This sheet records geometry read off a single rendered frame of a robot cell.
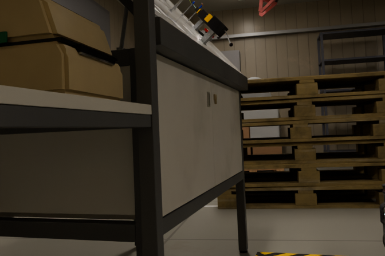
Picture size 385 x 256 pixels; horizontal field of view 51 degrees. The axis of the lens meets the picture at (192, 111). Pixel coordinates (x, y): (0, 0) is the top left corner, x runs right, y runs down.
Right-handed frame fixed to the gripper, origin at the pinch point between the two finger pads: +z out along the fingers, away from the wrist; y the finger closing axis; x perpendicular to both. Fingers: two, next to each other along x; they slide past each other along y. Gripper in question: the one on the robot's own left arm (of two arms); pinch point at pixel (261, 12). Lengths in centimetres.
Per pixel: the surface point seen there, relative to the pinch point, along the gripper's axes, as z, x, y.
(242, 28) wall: -113, -113, -626
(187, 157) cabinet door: 56, 6, 39
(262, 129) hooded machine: 45, 12, -535
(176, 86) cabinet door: 39, -5, 46
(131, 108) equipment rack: 46, -1, 85
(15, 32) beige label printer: 42, -18, 99
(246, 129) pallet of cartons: 53, -3, -354
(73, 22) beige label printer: 37, -14, 91
